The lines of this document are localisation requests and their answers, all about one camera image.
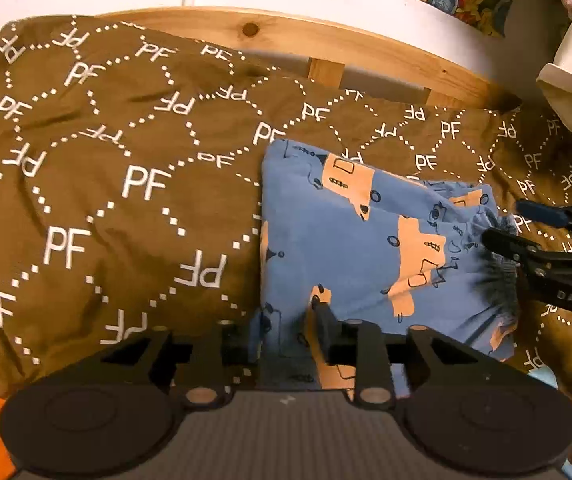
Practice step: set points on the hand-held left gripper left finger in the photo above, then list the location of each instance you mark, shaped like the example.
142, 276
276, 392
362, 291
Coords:
233, 347

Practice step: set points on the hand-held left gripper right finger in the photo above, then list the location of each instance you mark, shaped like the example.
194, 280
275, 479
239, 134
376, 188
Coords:
323, 325

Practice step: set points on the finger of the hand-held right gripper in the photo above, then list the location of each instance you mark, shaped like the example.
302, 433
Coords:
541, 212
508, 245

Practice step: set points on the blue orange printed pants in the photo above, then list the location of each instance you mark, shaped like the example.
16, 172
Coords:
346, 250

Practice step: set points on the brown printed blanket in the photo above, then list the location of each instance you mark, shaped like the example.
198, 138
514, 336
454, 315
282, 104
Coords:
116, 185

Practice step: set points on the wooden bed frame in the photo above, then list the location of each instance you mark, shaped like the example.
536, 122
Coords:
266, 27

